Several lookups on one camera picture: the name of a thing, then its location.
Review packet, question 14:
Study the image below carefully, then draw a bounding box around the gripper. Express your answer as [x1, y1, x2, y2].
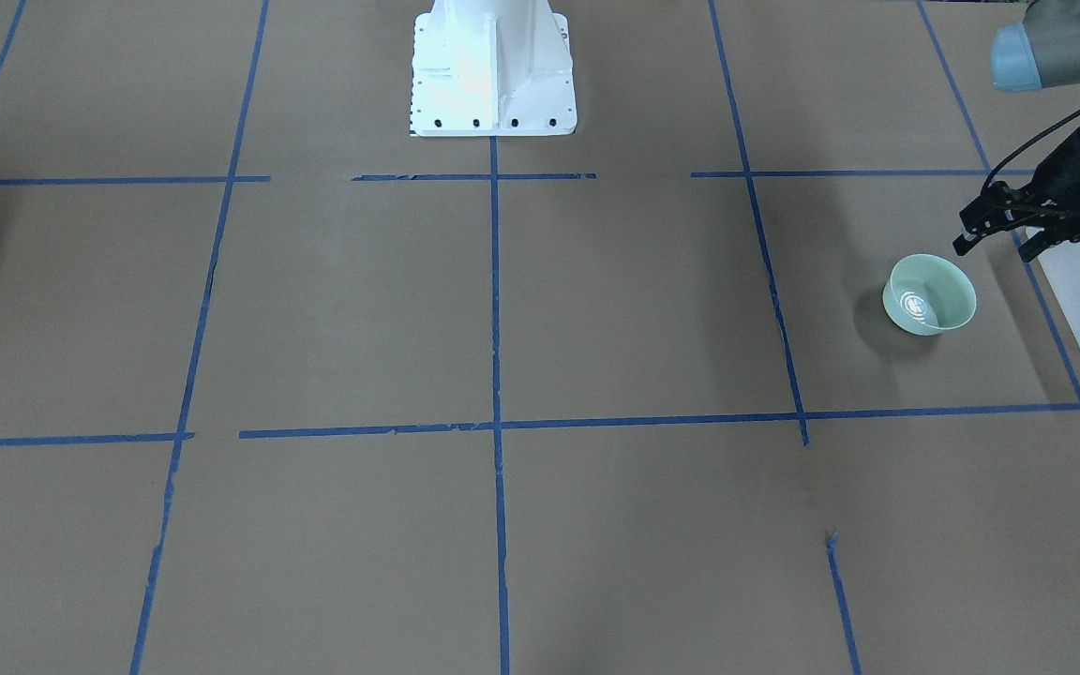
[951, 131, 1080, 264]

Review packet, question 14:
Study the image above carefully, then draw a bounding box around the green ceramic bowl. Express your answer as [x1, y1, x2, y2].
[881, 255, 978, 337]

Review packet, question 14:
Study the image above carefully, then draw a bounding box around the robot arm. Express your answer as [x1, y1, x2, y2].
[951, 1, 1080, 262]

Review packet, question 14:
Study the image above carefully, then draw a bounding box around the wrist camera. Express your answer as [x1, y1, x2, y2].
[957, 181, 1032, 232]

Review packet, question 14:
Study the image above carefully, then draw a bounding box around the black camera cable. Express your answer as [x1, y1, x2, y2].
[981, 82, 1080, 203]

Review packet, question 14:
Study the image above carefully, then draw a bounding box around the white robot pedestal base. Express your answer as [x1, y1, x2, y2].
[409, 1, 578, 138]

